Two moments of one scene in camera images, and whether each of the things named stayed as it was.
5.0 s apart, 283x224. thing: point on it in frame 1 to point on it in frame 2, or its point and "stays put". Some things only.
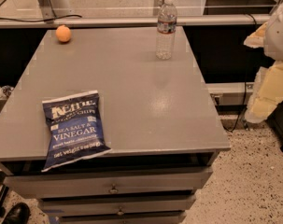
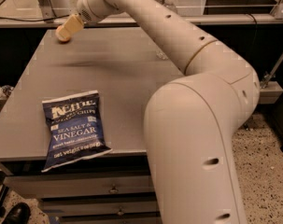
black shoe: [18, 214] stays put
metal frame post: [48, 9] stays put
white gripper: [279, 35] to [86, 7]
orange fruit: [63, 33] stays put
